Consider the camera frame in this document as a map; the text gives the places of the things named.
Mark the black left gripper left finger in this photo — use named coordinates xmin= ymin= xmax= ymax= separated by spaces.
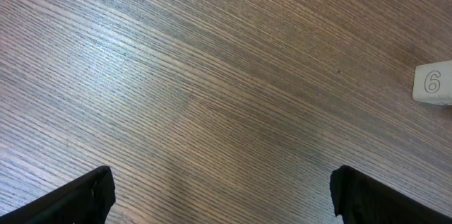
xmin=1 ymin=165 xmax=116 ymax=224

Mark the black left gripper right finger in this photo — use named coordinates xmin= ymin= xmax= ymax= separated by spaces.
xmin=330 ymin=165 xmax=451 ymax=224

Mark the white number six block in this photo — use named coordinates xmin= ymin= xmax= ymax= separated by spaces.
xmin=412 ymin=61 xmax=452 ymax=105

